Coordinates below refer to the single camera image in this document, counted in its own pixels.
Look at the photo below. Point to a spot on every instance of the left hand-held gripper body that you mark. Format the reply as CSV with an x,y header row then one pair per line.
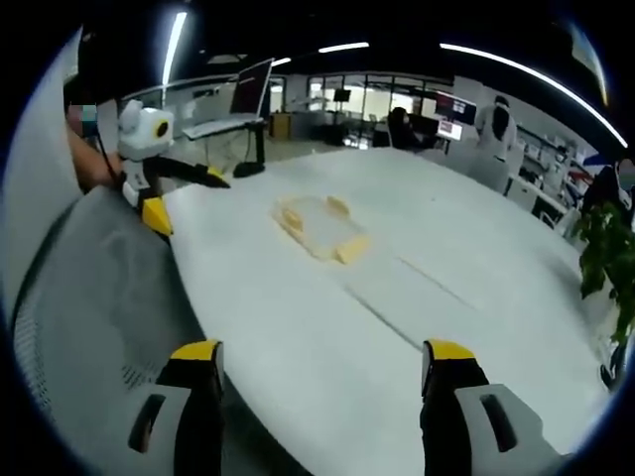
x,y
139,136

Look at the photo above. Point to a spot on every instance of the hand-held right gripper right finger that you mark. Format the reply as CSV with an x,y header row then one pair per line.
x,y
446,421

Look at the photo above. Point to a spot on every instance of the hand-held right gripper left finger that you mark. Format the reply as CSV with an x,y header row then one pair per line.
x,y
196,426

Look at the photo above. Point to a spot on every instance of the pale yellow plastic buckle part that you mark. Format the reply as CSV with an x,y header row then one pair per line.
x,y
353,248
292,220

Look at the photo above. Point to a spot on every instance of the white keyboard tray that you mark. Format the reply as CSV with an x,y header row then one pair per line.
x,y
223,125

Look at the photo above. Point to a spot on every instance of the black stand with base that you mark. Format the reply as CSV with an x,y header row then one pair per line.
x,y
259,149

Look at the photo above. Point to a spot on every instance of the grey mesh office chair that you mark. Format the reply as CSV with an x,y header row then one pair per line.
x,y
89,277

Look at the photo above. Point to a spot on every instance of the long ceiling light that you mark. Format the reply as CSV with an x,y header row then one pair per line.
x,y
343,47
173,47
536,77

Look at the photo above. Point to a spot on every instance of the cardboard box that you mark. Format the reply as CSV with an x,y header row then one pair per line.
x,y
280,125

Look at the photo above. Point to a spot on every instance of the monitor on stand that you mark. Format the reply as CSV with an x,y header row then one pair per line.
x,y
250,89

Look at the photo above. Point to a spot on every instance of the green potted plant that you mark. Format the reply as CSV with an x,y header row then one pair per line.
x,y
602,248

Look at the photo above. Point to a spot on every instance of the dark desktop monitor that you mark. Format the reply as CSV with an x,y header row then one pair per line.
x,y
456,109

